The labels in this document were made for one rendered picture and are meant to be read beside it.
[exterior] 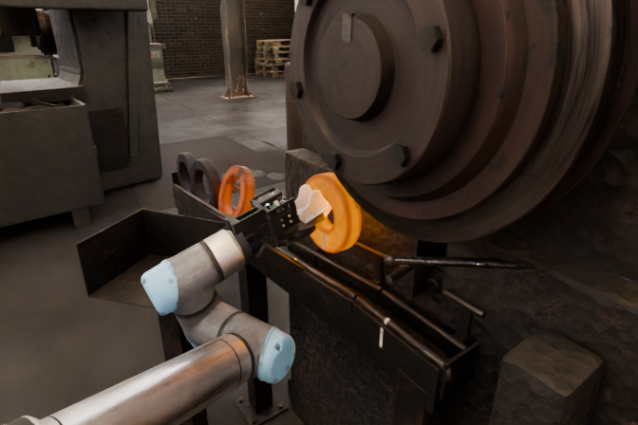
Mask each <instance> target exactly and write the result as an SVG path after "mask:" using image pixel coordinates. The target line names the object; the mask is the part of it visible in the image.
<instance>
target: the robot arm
mask: <svg viewBox="0 0 638 425"><path fill-rule="evenodd" d="M268 192H270V193H269V194H266V193H268ZM263 194H266V195H264V196H263V197H261V198H259V199H257V198H258V197H259V196H261V195H263ZM250 202H251V204H252V207H253V208H252V209H250V210H248V211H246V212H244V213H243V214H241V215H239V216H237V217H233V216H232V215H229V216H227V217H225V218H224V220H225V223H226V225H227V229H226V230H221V231H219V232H217V233H215V234H213V235H211V236H209V237H208V238H206V239H204V240H202V241H200V242H198V243H197V244H195V245H193V246H192V247H190V248H188V249H186V250H184V251H182V252H180V253H178V254H177V255H175V256H173V257H171V258H169V259H165V260H163V261H162V262H161V263H160V264H159V265H157V266H155V267H154V268H151V269H150V270H148V271H146V272H145V273H144V274H143V275H142V277H141V283H142V285H143V287H144V289H145V291H146V292H147V294H148V296H149V298H150V300H151V301H152V303H153V305H154V307H155V308H156V310H157V311H158V313H159V314H160V315H161V316H164V315H167V314H168V313H170V312H174V314H175V315H176V317H177V319H178V322H179V324H180V326H181V328H182V329H183V332H184V335H185V337H186V339H187V341H188V342H189V343H190V344H191V345H193V347H194V349H192V350H190V351H188V352H186V353H184V354H181V355H179V356H177V357H175V358H173V359H171V360H168V361H166V362H164V363H162V364H160V365H158V366H155V367H153V368H151V369H149V370H147V371H145V372H142V373H140V374H138V375H136V376H135V377H133V378H130V379H127V380H125V381H123V382H121V383H119V384H116V385H114V386H112V387H110V388H108V389H106V390H103V391H101V392H100V393H98V394H96V395H94V396H91V397H88V398H86V399H84V400H82V401H80V402H77V403H75V404H73V405H71V406H69V407H67V408H64V409H63V410H61V411H59V412H57V413H55V414H52V415H50V416H47V417H45V418H43V419H37V418H34V417H31V416H21V417H19V418H17V419H14V420H13V421H11V422H8V423H6V424H4V425H179V424H181V423H183V422H184V421H186V420H187V419H189V418H190V417H192V416H194V415H196V414H197V413H199V412H201V411H202V410H204V409H205V408H207V407H208V406H210V405H212V404H213V403H215V402H216V401H218V400H219V399H221V398H223V397H225V396H226V395H228V394H229V393H231V392H232V391H233V390H235V389H236V388H238V387H240V386H241V385H243V384H244V383H246V382H247V381H249V380H251V379H253V378H255V377H257V378H259V380H261V381H263V380H264V381H266V382H268V383H277V382H278V381H280V380H281V379H282V378H283V377H285V376H286V375H287V373H288V372H289V370H290V369H291V365H292V363H293V360H294V354H295V342H294V340H293V338H292V337H291V336H290V335H288V334H287V333H285V332H283V331H281V330H279V329H278V327H277V326H271V325H269V324H267V323H264V322H262V321H260V320H258V319H257V318H255V317H253V316H251V315H249V314H247V313H245V312H243V311H241V310H239V309H237V308H235V307H233V306H231V305H228V304H226V303H224V302H222V301H221V300H220V299H219V297H218V295H217V292H216V289H215V285H217V284H218V283H220V282H222V281H223V280H225V279H227V278H229V277H230V276H232V275H234V274H235V273H237V272H239V271H240V270H242V269H243V268H244V267H245V265H248V264H249V263H251V262H252V261H253V255H254V256H255V257H257V258H259V259H260V260H262V261H264V262H266V263H268V264H269V265H271V266H273V267H275V268H277V269H279V270H280V271H281V272H283V273H284V275H286V276H288V277H290V278H292V277H293V278H294V279H296V280H298V279H299V278H300V276H301V275H302V273H303V272H304V270H305V269H304V268H303V267H302V266H301V263H300V262H299V261H298V260H297V259H296V258H293V257H291V256H287V255H285V254H284V253H282V252H280V251H279V250H277V249H275V248H277V247H279V248H280V247H285V246H287V245H290V244H291V243H294V242H296V241H299V240H301V239H302V238H304V237H306V236H308V235H310V234H312V233H313V232H314V231H316V230H317V229H318V228H319V227H320V225H321V224H322V223H323V222H324V221H325V218H326V217H327V216H328V214H329V212H330V210H331V206H330V204H329V203H328V202H327V201H326V199H325V198H324V197H323V196H322V194H321V193H320V191H319V190H314V191H312V189H311V187H310V186H309V185H307V184H305V185H303V186H301V187H300V189H299V194H298V198H297V199H296V200H295V201H294V199H293V198H291V199H289V200H287V199H286V197H285V196H283V193H282V192H281V191H279V190H278V189H277V190H276V189H275V188H274V187H272V188H270V189H268V190H267V191H265V192H263V193H261V194H259V195H257V196H255V197H253V198H251V199H250ZM299 221H302V222H301V223H299ZM263 241H264V242H265V243H264V242H263ZM266 243H267V244H266ZM268 244H269V245H268Z"/></svg>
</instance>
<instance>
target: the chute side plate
mask: <svg viewBox="0 0 638 425"><path fill-rule="evenodd" d="M172 188H173V194H174V199H175V205H176V208H178V204H177V202H178V203H179V205H180V206H181V207H182V212H183V213H184V214H185V215H187V216H191V217H196V218H201V219H207V220H213V221H218V222H224V223H225V220H224V218H222V217H221V216H219V215H218V214H216V213H214V212H212V211H211V210H209V209H208V208H206V207H204V206H203V205H201V204H200V203H198V202H197V201H195V200H194V199H193V198H191V197H190V196H188V195H187V194H184V193H183V192H181V191H180V190H178V189H176V188H175V187H172ZM249 264H250V265H252V266H253V267H254V268H256V269H257V270H259V271H260V272H261V273H263V274H264V275H265V276H266V277H268V278H269V279H270V280H272V281H273V282H274V283H276V284H277V285H278V286H280V287H281V288H282V289H284V290H285V291H286V292H288V293H289V294H290V295H291V296H292V297H293V298H295V299H296V300H297V301H298V302H300V303H301V304H302V305H304V306H305V307H307V308H308V309H309V310H311V311H312V312H313V313H315V314H316V315H317V316H318V317H320V318H321V319H322V320H324V321H325V322H326V323H328V324H329V325H331V326H332V327H333V328H334V329H336V330H337V331H338V332H340V333H341V334H342V335H344V336H345V337H346V338H348V339H349V340H350V341H351V342H353V343H354V344H355V345H356V346H357V347H358V348H360V349H361V350H362V351H363V352H364V353H365V354H366V355H367V356H368V357H369V358H371V359H372V360H373V361H374V362H375V363H376V364H377V365H378V366H379V367H381V368H382V369H383V370H384V371H385V372H386V373H387V374H388V375H389V376H390V377H391V378H393V379H394V380H395V381H397V371H398V368H399V369H400V370H401V371H402V372H404V373H405V374H406V375H407V376H408V377H409V378H411V379H412V380H413V381H414V382H415V383H416V384H418V385H419V386H420V387H421V388H422V389H423V390H424V391H425V392H426V398H425V406H424V408H425V409H426V410H427V411H428V412H429V413H430V414H431V415H433V414H435V410H436V403H437V396H438V389H439V382H440V374H441V369H440V368H438V367H437V366H436V365H435V364H433V363H432V362H431V361H429V360H428V359H426V358H425V357H424V356H423V355H421V354H420V353H419V352H418V351H417V350H415V349H414V348H413V347H412V346H410V345H409V344H408V343H406V342H405V341H404V340H402V339H401V338H400V337H399V336H397V335H396V334H395V333H393V332H392V331H391V330H390V329H388V328H387V327H386V326H385V325H383V324H382V323H381V322H379V321H378V320H377V319H375V318H374V317H373V316H372V315H370V314H369V313H368V312H366V311H365V310H364V309H362V308H361V307H360V306H359V305H357V304H356V303H353V301H352V300H350V299H349V298H348V297H346V296H345V295H343V294H342V293H340V292H339V291H337V290H336V289H334V288H333V287H331V286H329V285H327V284H326V283H324V282H323V281H321V280H319V279H318V278H316V277H315V276H313V275H312V274H310V273H308V272H307V271H305V270H304V272H303V273H302V275H301V276H300V278H299V279H298V280H296V279H294V278H293V277H292V278H290V277H288V276H286V275H284V273H283V272H281V271H280V270H279V269H277V268H275V267H273V266H271V265H269V264H268V263H266V262H264V261H262V260H260V259H259V258H257V257H255V256H254V255H253V261H252V262H251V263H249ZM381 327H382V328H383V329H384V333H383V347H382V348H381V347H380V333H381Z"/></svg>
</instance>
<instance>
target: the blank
mask: <svg viewBox="0 0 638 425"><path fill-rule="evenodd" d="M306 184H307V185H309V186H310V187H311V189H312V191H314V190H319V191H320V193H321V194H322V196H323V197H324V198H325V199H326V201H327V202H328V203H329V204H330V206H331V208H332V210H333V215H334V222H333V224H332V223H331V222H330V221H329V219H328V217H326V218H325V221H324V222H323V223H322V224H321V225H320V227H319V228H318V229H317V230H316V231H314V232H313V233H312V234H310V237H311V238H312V240H313V241H314V242H315V244H316V245H317V246H318V247H319V248H321V249H322V250H324V251H327V252H331V253H335V252H339V251H342V250H345V249H349V248H351V247H352V246H353V245H354V244H355V243H356V241H357V240H358V238H359V235H360V232H361V227H362V214H361V208H360V206H359V205H358V204H357V203H356V201H355V200H354V199H353V198H352V197H351V196H350V195H349V193H348V192H347V191H346V189H345V188H344V187H343V185H342V184H341V183H340V181H339V180H338V178H337V177H336V175H335V173H323V174H319V175H315V176H312V177H311V178H310V179H309V180H308V181H307V182H306Z"/></svg>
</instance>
